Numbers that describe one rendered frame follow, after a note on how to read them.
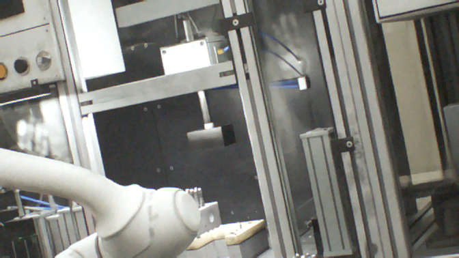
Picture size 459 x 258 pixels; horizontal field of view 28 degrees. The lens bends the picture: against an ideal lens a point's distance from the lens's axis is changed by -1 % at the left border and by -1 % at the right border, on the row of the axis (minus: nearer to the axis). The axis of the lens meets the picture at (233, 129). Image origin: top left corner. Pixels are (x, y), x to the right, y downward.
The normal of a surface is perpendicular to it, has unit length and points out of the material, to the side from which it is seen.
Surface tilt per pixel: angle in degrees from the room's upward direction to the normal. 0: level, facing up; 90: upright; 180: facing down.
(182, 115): 90
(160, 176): 90
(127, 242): 116
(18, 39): 90
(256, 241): 90
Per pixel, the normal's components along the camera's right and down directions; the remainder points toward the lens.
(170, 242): 0.26, 0.52
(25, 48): -0.41, 0.13
